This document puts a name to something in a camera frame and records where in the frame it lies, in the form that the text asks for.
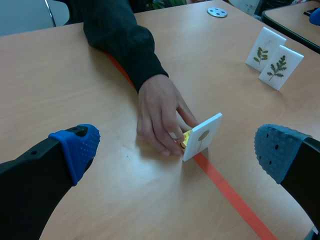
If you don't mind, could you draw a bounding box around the desk with black edge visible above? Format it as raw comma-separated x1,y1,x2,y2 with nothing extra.
261,0,320,55

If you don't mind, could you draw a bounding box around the person's hand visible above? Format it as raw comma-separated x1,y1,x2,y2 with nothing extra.
136,74,200,157

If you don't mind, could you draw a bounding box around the person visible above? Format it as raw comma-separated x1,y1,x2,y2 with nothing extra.
66,0,170,95

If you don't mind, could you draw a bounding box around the simple leaf card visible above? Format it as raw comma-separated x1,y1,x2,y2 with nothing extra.
182,112,223,162

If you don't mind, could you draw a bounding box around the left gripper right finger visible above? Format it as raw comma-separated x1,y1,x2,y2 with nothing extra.
254,123,320,240

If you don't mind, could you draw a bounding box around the small yellow card stand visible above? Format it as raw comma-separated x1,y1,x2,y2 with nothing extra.
178,129,193,153

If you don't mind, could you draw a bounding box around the oval leaflets compound leaf card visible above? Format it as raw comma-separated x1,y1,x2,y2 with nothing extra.
245,26,288,72

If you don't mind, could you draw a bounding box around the feathery compound leaf card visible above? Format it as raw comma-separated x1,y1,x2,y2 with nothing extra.
258,44,305,91

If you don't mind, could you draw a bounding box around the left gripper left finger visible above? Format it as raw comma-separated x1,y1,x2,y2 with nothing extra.
0,123,102,240

